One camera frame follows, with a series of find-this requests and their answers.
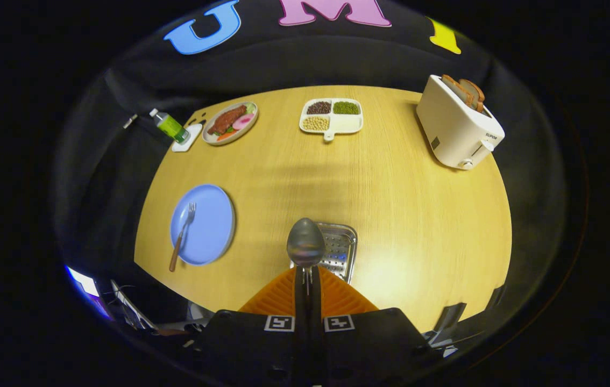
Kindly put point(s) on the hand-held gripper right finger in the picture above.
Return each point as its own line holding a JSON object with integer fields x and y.
{"x": 314, "y": 333}

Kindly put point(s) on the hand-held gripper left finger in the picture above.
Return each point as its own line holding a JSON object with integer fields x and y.
{"x": 300, "y": 333}

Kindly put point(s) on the perforated metal tray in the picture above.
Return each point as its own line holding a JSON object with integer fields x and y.
{"x": 340, "y": 252}

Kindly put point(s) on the blue round plate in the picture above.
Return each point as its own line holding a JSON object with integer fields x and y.
{"x": 211, "y": 226}

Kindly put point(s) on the white divided bean tray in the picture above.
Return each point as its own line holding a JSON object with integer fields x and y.
{"x": 345, "y": 123}

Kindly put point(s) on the white square coaster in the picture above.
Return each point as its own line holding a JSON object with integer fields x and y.
{"x": 182, "y": 147}

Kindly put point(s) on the lit computer monitor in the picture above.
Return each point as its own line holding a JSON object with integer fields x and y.
{"x": 82, "y": 282}

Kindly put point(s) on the plate of toy food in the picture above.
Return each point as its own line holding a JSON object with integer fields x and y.
{"x": 227, "y": 121}

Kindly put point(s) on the green drink bottle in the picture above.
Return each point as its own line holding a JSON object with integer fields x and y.
{"x": 170, "y": 126}

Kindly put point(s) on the white toaster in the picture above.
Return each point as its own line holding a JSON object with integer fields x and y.
{"x": 453, "y": 129}

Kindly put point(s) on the silver clip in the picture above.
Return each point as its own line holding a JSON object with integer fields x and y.
{"x": 130, "y": 121}

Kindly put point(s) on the brown bread slice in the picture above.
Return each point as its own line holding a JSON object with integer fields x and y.
{"x": 476, "y": 91}
{"x": 455, "y": 88}

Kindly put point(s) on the white stand frame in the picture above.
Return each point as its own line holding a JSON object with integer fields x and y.
{"x": 133, "y": 312}

